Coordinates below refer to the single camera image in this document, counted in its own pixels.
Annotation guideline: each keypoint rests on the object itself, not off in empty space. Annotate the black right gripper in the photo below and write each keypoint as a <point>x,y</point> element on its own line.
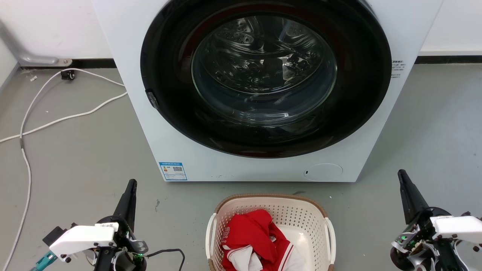
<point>423,233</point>

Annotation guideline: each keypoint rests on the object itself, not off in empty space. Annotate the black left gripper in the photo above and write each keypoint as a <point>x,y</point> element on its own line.
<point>126,259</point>

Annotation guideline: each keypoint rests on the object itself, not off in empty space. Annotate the white perforated laundry basket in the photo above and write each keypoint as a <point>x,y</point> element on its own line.
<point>301,210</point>

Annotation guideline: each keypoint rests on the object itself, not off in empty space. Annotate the blue energy label sticker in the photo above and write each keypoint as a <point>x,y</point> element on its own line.
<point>172,171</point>

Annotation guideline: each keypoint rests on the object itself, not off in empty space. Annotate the white front-load washing machine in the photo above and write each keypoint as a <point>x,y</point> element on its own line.
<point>180,150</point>

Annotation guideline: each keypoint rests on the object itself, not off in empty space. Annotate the round white filter cover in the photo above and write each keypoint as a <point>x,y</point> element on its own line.
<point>323,172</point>

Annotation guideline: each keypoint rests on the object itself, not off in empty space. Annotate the round black glass washer door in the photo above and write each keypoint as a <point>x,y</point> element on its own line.
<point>169,98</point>

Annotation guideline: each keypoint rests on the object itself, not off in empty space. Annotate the white garment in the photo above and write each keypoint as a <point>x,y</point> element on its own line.
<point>298,246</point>

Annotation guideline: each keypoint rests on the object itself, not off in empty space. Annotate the red jersey garment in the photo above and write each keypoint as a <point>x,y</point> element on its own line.
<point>248,233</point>

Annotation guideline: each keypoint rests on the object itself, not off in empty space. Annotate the small printed text sticker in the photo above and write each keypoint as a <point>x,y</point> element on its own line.
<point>397,68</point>

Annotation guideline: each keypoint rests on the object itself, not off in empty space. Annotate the small black floor socket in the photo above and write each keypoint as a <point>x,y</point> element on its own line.
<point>68,75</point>

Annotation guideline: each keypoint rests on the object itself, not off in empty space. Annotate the black baseboard strip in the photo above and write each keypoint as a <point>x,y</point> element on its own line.
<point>94,63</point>
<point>448,59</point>

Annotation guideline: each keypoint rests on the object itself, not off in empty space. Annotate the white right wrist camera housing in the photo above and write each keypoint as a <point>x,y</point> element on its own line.
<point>459,226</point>

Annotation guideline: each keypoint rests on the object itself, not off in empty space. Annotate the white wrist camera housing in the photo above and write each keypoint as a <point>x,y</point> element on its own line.
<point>83,239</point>
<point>459,226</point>

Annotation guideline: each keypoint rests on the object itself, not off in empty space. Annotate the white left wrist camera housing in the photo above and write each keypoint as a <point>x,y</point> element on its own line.
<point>83,239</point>

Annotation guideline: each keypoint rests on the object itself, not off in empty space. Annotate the grey wall pipe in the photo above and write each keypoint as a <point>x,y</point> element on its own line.
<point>30,58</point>

